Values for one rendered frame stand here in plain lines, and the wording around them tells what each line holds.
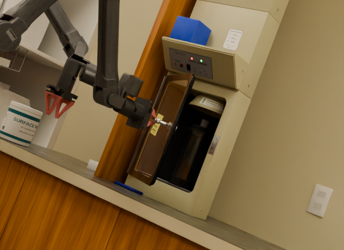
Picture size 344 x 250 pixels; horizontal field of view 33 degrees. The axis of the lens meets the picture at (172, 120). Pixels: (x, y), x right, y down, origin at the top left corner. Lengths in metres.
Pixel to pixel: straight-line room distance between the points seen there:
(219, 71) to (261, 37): 0.20
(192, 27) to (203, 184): 0.56
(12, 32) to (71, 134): 1.52
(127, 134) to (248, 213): 0.60
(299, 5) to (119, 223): 1.28
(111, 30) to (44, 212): 0.70
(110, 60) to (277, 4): 0.71
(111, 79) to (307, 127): 0.94
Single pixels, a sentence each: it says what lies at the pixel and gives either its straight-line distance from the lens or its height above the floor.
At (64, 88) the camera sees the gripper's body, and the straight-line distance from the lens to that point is 2.04.
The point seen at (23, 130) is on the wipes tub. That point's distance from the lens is 2.32.
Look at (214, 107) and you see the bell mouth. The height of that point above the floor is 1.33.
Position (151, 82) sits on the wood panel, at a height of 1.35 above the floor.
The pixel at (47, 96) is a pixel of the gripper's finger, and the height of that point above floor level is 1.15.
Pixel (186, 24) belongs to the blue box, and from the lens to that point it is 2.14.
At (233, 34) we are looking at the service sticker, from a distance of 2.16.
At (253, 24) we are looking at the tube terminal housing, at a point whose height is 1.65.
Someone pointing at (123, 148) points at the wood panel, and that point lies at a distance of 2.24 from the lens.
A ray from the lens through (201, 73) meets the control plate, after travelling 2.12.
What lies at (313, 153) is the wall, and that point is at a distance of 2.37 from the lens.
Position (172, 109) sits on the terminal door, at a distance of 1.99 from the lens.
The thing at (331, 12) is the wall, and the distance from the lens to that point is 2.55.
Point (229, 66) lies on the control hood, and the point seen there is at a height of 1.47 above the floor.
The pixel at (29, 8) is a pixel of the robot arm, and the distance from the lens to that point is 1.63.
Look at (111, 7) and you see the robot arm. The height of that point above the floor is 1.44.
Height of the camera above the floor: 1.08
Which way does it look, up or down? 4 degrees up
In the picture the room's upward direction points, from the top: 21 degrees clockwise
